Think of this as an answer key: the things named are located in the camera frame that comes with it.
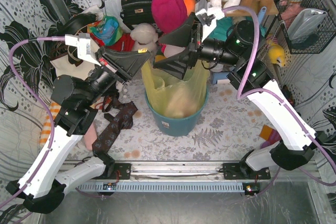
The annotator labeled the yellow trash bag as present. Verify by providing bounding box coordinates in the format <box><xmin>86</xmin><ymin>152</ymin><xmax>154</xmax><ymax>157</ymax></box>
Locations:
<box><xmin>141</xmin><ymin>60</ymin><xmax>209</xmax><ymax>119</ymax></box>

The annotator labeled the teal trash bin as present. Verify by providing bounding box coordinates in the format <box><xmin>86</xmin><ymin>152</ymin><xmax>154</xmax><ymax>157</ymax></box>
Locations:
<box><xmin>144</xmin><ymin>88</ymin><xmax>209</xmax><ymax>137</ymax></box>

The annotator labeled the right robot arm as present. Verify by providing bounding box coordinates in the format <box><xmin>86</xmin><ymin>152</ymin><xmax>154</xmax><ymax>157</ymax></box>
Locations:
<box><xmin>153</xmin><ymin>15</ymin><xmax>322</xmax><ymax>179</ymax></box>

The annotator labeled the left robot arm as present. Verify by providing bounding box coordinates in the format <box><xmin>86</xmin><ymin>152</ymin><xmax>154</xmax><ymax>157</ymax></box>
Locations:
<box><xmin>6</xmin><ymin>47</ymin><xmax>151</xmax><ymax>214</ymax></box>

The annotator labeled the magenta fabric bag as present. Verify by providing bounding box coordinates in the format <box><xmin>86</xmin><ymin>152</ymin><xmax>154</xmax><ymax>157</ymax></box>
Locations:
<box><xmin>151</xmin><ymin>0</ymin><xmax>188</xmax><ymax>34</ymax></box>

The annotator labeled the colourful printed bag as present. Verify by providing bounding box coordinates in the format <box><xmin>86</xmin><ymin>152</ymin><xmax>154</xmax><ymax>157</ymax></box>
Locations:
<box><xmin>88</xmin><ymin>16</ymin><xmax>123</xmax><ymax>46</ymax></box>

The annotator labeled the cream canvas tote bag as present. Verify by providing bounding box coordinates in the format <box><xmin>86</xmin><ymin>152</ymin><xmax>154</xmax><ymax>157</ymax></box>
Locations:
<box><xmin>51</xmin><ymin>54</ymin><xmax>99</xmax><ymax>80</ymax></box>

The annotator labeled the pink white plush doll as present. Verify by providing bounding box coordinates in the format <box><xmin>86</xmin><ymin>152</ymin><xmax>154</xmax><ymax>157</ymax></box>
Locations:
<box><xmin>161</xmin><ymin>45</ymin><xmax>185</xmax><ymax>58</ymax></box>

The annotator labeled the red cloth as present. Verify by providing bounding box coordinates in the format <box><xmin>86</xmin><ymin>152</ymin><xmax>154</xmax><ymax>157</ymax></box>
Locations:
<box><xmin>107</xmin><ymin>34</ymin><xmax>135</xmax><ymax>52</ymax></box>

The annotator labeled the teal folded cloth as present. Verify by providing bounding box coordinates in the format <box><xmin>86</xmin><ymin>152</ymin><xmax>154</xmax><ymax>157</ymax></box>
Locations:
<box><xmin>208</xmin><ymin>16</ymin><xmax>253</xmax><ymax>41</ymax></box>

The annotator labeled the orange plush toy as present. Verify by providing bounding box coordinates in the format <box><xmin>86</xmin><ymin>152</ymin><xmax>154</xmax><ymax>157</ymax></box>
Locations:
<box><xmin>183</xmin><ymin>0</ymin><xmax>196</xmax><ymax>16</ymax></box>

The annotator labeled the brown patterned necktie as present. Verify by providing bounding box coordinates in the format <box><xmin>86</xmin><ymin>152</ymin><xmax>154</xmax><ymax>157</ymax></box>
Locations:
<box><xmin>92</xmin><ymin>97</ymin><xmax>138</xmax><ymax>156</ymax></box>

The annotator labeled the black leather handbag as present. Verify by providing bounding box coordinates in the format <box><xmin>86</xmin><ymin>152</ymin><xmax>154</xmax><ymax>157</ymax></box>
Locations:
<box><xmin>120</xmin><ymin>0</ymin><xmax>155</xmax><ymax>30</ymax></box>

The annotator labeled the orange checkered towel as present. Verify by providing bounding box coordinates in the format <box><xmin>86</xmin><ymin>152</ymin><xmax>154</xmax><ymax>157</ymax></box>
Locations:
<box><xmin>39</xmin><ymin>102</ymin><xmax>61</xmax><ymax>147</ymax></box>

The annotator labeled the pink cloth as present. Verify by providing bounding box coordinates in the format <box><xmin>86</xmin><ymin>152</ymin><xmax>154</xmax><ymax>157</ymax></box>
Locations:
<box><xmin>83</xmin><ymin>123</ymin><xmax>98</xmax><ymax>151</ymax></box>

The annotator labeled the wooden metal shelf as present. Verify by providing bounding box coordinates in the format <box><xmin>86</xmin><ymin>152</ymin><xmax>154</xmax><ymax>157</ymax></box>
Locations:
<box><xmin>197</xmin><ymin>0</ymin><xmax>280</xmax><ymax>69</ymax></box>

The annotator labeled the silver foil pouch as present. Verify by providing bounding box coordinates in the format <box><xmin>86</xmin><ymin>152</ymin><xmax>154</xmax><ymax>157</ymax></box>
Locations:
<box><xmin>287</xmin><ymin>8</ymin><xmax>328</xmax><ymax>40</ymax></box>

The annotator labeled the purple red sock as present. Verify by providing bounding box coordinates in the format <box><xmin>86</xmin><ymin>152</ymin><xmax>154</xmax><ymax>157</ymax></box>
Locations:
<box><xmin>259</xmin><ymin>125</ymin><xmax>281</xmax><ymax>148</ymax></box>

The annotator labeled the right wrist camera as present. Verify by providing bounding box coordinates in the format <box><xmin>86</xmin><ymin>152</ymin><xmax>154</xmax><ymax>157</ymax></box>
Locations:
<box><xmin>195</xmin><ymin>0</ymin><xmax>225</xmax><ymax>42</ymax></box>

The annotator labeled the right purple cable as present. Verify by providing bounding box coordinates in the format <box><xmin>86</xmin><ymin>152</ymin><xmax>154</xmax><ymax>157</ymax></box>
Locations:
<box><xmin>222</xmin><ymin>5</ymin><xmax>336</xmax><ymax>197</ymax></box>

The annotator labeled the purple cable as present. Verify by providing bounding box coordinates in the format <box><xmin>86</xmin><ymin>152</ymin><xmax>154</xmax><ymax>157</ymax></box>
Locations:
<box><xmin>222</xmin><ymin>5</ymin><xmax>336</xmax><ymax>197</ymax></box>
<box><xmin>0</xmin><ymin>36</ymin><xmax>106</xmax><ymax>211</ymax></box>

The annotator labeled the black wire basket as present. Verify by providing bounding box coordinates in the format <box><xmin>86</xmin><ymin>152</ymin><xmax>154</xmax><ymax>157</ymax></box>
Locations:
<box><xmin>275</xmin><ymin>0</ymin><xmax>335</xmax><ymax>55</ymax></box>

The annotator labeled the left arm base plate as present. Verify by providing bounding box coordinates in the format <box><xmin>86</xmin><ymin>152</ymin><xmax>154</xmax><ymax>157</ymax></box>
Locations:
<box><xmin>102</xmin><ymin>163</ymin><xmax>132</xmax><ymax>180</ymax></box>

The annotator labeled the aluminium front rail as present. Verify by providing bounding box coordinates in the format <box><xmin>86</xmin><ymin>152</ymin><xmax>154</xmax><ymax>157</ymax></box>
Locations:
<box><xmin>56</xmin><ymin>157</ymin><xmax>320</xmax><ymax>182</ymax></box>

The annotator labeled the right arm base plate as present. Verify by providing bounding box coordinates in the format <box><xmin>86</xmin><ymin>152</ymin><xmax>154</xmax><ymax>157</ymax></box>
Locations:
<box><xmin>219</xmin><ymin>162</ymin><xmax>271</xmax><ymax>180</ymax></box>

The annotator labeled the grey cable duct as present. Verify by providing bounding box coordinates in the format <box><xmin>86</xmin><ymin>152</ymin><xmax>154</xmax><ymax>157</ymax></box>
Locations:
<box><xmin>78</xmin><ymin>182</ymin><xmax>244</xmax><ymax>193</ymax></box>

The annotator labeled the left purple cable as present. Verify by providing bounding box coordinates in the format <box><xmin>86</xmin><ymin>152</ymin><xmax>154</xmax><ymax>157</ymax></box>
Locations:
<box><xmin>0</xmin><ymin>36</ymin><xmax>106</xmax><ymax>211</ymax></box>

